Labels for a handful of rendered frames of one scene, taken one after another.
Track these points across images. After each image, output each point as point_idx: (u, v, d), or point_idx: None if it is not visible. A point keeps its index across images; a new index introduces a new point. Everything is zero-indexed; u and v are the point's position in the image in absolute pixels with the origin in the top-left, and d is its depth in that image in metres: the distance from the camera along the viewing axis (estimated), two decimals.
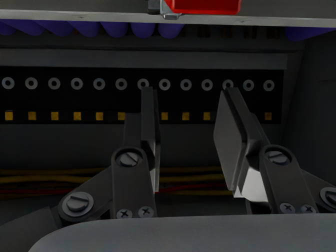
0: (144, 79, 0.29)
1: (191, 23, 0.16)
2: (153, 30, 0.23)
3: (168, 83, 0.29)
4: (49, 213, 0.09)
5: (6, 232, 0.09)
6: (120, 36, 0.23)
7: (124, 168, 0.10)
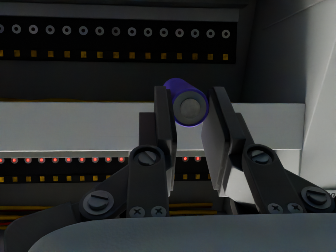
0: (133, 28, 0.39)
1: None
2: None
3: (151, 31, 0.39)
4: (70, 209, 0.09)
5: (29, 224, 0.09)
6: None
7: (142, 166, 0.10)
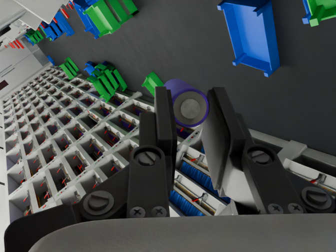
0: None
1: None
2: None
3: None
4: (70, 209, 0.09)
5: (29, 224, 0.09)
6: None
7: (142, 166, 0.10)
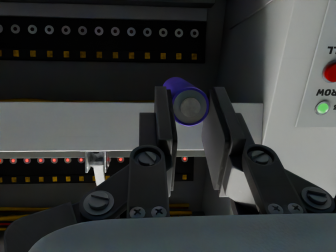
0: (99, 27, 0.39)
1: None
2: None
3: (118, 30, 0.39)
4: (70, 209, 0.09)
5: (29, 224, 0.09)
6: None
7: (142, 166, 0.10)
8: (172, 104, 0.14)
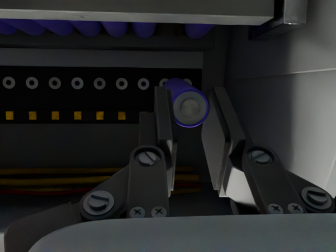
0: (55, 78, 0.28)
1: (36, 19, 0.16)
2: (42, 27, 0.22)
3: (81, 82, 0.28)
4: (70, 209, 0.09)
5: (29, 224, 0.09)
6: (9, 33, 0.23)
7: (142, 166, 0.10)
8: None
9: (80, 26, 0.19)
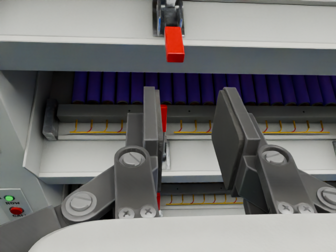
0: None
1: None
2: None
3: None
4: (52, 212, 0.09)
5: (10, 230, 0.09)
6: None
7: (127, 167, 0.10)
8: None
9: None
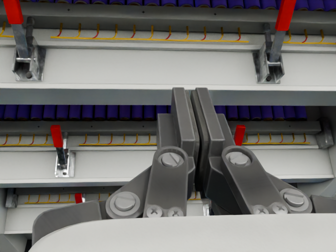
0: None
1: None
2: None
3: None
4: (97, 206, 0.09)
5: (57, 216, 0.09)
6: None
7: (164, 167, 0.10)
8: None
9: None
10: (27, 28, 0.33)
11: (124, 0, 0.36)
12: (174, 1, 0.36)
